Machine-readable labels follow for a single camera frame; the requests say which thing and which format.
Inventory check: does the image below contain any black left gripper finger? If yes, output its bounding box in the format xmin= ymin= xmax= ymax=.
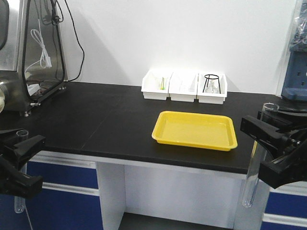
xmin=0 ymin=156 xmax=43 ymax=199
xmin=0 ymin=129 xmax=46 ymax=169

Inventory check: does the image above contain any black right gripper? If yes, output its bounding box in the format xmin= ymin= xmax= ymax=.
xmin=240 ymin=115 xmax=307 ymax=189

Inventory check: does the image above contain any short transparent test tube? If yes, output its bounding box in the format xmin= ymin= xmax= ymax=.
xmin=14 ymin=129 xmax=29 ymax=214

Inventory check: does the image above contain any tall transparent test tube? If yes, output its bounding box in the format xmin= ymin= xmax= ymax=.
xmin=241 ymin=103 xmax=279 ymax=208

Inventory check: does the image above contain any yellow plastic tray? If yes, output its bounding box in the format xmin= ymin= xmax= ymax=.
xmin=152 ymin=111 xmax=238 ymax=151

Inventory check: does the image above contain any blue white bench cabinet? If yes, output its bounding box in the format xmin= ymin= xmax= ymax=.
xmin=0 ymin=151 xmax=307 ymax=230

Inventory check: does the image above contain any blue lab apparatus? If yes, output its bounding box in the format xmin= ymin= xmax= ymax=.
xmin=281 ymin=0 xmax=307 ymax=101

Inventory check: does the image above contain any stainless steel cabinet machine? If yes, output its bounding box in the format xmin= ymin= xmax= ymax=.
xmin=0 ymin=0 xmax=67 ymax=116

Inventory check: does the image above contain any right white storage bin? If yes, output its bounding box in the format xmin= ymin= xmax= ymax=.
xmin=197 ymin=72 xmax=228 ymax=104

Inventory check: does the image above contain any white storage bin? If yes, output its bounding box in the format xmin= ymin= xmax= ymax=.
xmin=168 ymin=69 xmax=199 ymax=103
xmin=197 ymin=72 xmax=228 ymax=104
xmin=141 ymin=69 xmax=173 ymax=100

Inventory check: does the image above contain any glass flask in right bin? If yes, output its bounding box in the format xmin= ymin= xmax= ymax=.
xmin=205 ymin=80 xmax=220 ymax=93

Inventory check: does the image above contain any middle white storage bin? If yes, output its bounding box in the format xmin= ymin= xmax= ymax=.
xmin=168 ymin=69 xmax=199 ymax=103

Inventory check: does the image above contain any glass funnel with green sticks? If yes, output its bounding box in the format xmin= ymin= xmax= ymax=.
xmin=154 ymin=77 xmax=167 ymax=91

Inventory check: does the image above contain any left white storage bin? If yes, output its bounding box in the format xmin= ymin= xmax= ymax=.
xmin=141 ymin=69 xmax=173 ymax=100

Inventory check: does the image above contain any white coiled cable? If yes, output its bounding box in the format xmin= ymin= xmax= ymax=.
xmin=24 ymin=20 xmax=53 ymax=75

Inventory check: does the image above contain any black power cable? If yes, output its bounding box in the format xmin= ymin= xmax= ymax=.
xmin=39 ymin=0 xmax=85 ymax=83

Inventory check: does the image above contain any black wire tripod stand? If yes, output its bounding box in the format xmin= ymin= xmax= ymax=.
xmin=202 ymin=74 xmax=221 ymax=93

